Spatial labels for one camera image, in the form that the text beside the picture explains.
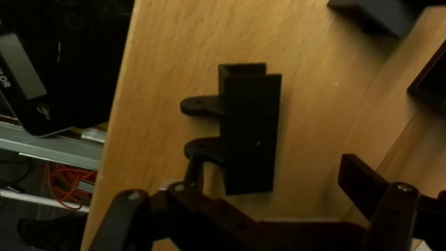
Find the black two-pronged bracket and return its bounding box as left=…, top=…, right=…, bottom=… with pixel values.
left=179, top=61, right=283, bottom=196

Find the black plastic part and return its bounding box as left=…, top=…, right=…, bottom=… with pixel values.
left=326, top=0, right=415, bottom=39

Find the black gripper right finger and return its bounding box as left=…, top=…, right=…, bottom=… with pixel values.
left=337, top=152, right=446, bottom=251

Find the red cable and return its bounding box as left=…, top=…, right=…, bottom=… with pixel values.
left=44, top=160, right=97, bottom=212

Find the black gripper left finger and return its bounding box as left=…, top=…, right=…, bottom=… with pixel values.
left=87, top=152, right=262, bottom=251

